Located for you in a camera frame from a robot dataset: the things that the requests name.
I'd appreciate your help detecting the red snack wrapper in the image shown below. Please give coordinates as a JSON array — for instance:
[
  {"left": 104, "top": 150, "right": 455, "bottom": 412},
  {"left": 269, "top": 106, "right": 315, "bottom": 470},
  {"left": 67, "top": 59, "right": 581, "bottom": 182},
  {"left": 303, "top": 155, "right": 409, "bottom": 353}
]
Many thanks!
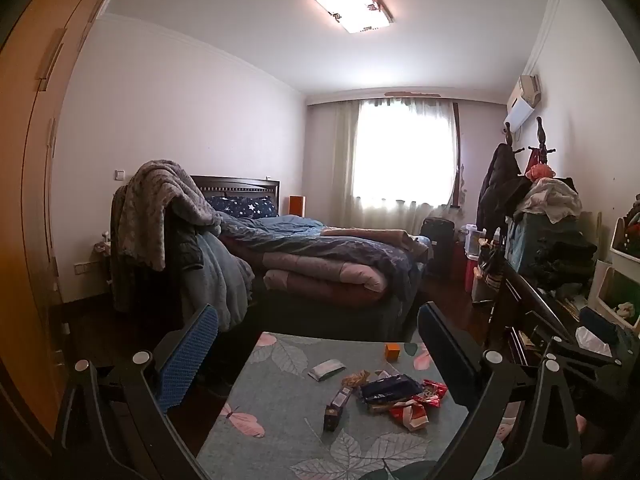
[{"left": 388, "top": 379, "right": 448, "bottom": 432}]

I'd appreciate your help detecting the dark blue snack wrapper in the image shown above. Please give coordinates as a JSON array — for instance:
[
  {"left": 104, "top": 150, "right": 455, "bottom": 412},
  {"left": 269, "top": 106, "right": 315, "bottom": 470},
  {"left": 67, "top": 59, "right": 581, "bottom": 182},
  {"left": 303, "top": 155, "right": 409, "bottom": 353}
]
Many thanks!
[{"left": 360, "top": 374, "right": 423, "bottom": 405}]

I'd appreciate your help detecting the small dark carton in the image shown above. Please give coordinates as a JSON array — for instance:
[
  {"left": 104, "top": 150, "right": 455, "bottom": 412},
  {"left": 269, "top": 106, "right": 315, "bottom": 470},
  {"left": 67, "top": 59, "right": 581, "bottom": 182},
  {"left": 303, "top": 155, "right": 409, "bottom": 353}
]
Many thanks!
[{"left": 323, "top": 387, "right": 354, "bottom": 432}]

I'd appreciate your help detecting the white grey packet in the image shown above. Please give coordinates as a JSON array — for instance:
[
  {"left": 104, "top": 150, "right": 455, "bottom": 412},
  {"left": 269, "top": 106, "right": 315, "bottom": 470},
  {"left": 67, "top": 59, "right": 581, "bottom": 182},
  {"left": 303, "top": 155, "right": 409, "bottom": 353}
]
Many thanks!
[{"left": 307, "top": 359, "right": 346, "bottom": 382}]

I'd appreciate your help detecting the white storage shelf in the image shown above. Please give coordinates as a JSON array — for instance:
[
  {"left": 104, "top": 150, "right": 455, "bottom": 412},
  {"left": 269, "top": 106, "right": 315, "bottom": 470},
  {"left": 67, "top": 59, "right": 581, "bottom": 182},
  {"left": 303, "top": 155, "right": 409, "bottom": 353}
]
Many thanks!
[{"left": 588, "top": 217, "right": 639, "bottom": 336}]

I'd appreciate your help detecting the light blue fleece garment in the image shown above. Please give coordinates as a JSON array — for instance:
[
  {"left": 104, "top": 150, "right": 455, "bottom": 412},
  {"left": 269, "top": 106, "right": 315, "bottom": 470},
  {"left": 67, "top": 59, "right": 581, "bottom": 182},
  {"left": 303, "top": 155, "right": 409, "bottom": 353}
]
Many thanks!
[{"left": 184, "top": 232, "right": 254, "bottom": 332}]

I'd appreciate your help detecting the small orange box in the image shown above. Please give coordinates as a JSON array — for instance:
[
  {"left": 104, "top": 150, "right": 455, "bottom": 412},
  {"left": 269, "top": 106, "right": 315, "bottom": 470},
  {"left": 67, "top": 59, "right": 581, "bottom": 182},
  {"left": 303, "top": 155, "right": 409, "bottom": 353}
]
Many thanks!
[{"left": 384, "top": 342, "right": 401, "bottom": 362}]

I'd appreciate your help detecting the floral grey tablecloth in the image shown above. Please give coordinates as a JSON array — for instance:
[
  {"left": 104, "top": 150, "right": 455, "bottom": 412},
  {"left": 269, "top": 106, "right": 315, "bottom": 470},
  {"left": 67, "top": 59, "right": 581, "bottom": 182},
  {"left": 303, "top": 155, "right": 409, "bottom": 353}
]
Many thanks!
[{"left": 196, "top": 333, "right": 468, "bottom": 479}]

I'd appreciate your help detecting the black suitcase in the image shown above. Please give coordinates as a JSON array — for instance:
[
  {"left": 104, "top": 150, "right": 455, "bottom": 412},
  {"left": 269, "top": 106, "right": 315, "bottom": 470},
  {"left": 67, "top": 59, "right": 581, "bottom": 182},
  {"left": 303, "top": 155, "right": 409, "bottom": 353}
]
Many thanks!
[{"left": 420, "top": 218, "right": 454, "bottom": 278}]

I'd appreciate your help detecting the grey fleece blanket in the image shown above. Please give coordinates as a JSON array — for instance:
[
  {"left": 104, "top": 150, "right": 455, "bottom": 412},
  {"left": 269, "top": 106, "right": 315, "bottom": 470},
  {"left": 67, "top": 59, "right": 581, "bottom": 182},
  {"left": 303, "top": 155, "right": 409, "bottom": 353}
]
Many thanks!
[{"left": 114, "top": 159, "right": 222, "bottom": 271}]

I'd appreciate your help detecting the dark wooden bed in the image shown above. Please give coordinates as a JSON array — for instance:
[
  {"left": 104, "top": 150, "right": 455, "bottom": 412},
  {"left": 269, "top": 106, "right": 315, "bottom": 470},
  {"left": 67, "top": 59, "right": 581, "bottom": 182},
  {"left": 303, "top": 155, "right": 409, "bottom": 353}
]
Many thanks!
[{"left": 193, "top": 176, "right": 433, "bottom": 341}]

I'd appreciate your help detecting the pink and blue quilt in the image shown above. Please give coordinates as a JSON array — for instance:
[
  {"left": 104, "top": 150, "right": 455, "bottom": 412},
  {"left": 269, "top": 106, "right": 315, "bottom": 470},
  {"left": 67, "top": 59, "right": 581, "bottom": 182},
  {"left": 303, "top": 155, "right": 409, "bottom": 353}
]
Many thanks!
[{"left": 221, "top": 214, "right": 432, "bottom": 308}]

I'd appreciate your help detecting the star patterned pillow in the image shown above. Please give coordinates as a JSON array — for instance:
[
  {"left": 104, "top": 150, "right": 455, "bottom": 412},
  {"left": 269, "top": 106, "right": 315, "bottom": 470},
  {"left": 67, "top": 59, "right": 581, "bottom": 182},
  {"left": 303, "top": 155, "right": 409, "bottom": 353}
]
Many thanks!
[{"left": 206, "top": 196, "right": 278, "bottom": 219}]

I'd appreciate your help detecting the coat rack with clothes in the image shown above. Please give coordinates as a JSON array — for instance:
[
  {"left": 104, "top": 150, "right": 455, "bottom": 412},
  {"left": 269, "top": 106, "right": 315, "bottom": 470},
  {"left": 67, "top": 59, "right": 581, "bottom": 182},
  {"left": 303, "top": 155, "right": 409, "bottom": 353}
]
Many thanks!
[{"left": 476, "top": 117, "right": 555, "bottom": 240}]

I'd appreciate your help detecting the sheer window curtain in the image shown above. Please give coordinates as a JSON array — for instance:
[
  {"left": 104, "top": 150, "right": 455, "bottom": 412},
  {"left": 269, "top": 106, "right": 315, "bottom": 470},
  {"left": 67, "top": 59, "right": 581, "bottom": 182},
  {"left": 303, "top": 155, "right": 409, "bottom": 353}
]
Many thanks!
[{"left": 329, "top": 98, "right": 460, "bottom": 234}]

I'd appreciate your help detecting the wooden wardrobe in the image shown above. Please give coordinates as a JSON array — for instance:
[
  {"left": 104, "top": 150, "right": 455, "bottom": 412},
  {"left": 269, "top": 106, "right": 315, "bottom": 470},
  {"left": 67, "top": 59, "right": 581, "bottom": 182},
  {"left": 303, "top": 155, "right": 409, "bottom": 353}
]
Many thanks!
[{"left": 1, "top": 0, "right": 106, "bottom": 441}]

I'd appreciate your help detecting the square ceiling lamp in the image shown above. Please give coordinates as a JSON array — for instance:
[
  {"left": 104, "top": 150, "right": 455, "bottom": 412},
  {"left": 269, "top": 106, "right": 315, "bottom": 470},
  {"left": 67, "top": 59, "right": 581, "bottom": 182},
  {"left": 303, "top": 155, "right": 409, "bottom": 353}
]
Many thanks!
[{"left": 314, "top": 0, "right": 394, "bottom": 35}]

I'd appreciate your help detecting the white wall air conditioner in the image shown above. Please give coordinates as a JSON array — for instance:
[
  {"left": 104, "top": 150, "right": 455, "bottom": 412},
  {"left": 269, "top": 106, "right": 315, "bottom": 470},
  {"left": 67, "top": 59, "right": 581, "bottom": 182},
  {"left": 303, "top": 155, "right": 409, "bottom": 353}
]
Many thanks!
[{"left": 504, "top": 75, "right": 541, "bottom": 132}]

